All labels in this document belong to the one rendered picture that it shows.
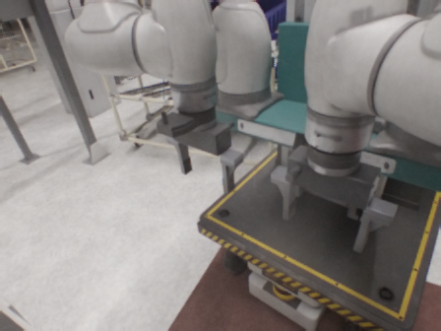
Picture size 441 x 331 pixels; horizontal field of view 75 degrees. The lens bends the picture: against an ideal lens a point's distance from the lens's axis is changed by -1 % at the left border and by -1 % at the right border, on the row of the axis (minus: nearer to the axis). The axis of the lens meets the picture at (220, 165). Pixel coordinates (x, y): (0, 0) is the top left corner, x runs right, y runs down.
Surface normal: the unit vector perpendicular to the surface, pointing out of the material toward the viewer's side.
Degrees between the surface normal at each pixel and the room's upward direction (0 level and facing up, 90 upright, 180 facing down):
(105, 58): 102
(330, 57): 89
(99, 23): 60
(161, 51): 92
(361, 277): 0
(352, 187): 90
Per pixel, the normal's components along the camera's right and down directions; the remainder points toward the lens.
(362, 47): -0.74, 0.00
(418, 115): -0.85, 0.48
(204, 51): 0.65, 0.40
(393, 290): -0.09, -0.82
